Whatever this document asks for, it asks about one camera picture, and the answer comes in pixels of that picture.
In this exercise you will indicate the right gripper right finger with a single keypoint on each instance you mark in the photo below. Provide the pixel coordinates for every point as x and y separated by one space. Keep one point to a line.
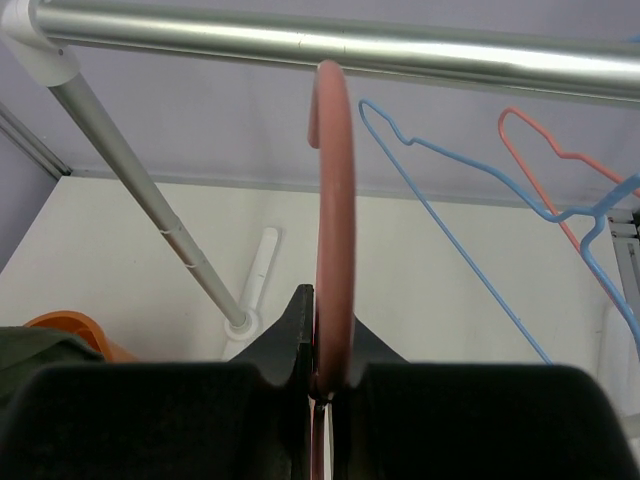
406 420

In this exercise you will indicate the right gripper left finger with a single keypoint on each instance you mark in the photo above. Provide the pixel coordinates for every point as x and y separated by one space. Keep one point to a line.
248 418

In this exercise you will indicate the olive green shorts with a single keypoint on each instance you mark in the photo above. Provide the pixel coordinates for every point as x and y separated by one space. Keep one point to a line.
27 349

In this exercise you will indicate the blue wire hanger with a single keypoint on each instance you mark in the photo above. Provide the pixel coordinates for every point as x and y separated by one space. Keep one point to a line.
470 266

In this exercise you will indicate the pink wire hanger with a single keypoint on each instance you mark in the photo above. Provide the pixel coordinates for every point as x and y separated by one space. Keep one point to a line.
331 134
559 159

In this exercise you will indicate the orange plastic laundry basket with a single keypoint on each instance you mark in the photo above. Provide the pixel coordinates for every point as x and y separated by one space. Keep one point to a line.
86 328

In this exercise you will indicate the white metal clothes rack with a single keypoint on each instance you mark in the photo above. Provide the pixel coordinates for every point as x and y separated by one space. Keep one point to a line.
41 35

